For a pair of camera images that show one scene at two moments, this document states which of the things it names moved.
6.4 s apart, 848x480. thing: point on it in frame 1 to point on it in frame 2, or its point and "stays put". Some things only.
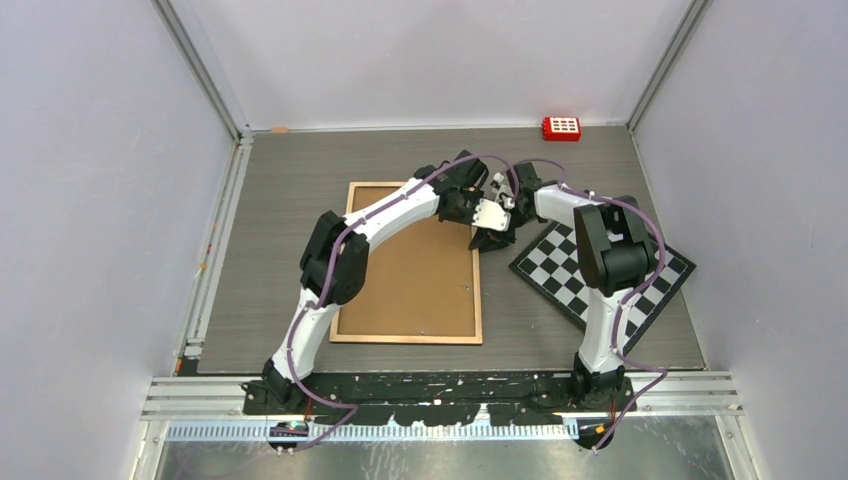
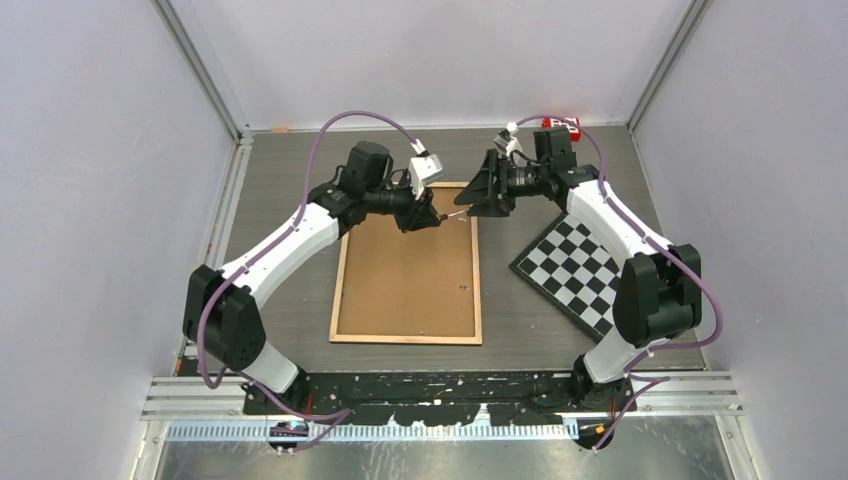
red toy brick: (561, 128) stays put
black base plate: (441, 400) stays put
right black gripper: (512, 236) to (488, 199)
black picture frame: (422, 281) stays put
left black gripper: (444, 217) to (421, 215)
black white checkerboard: (550, 265) stays put
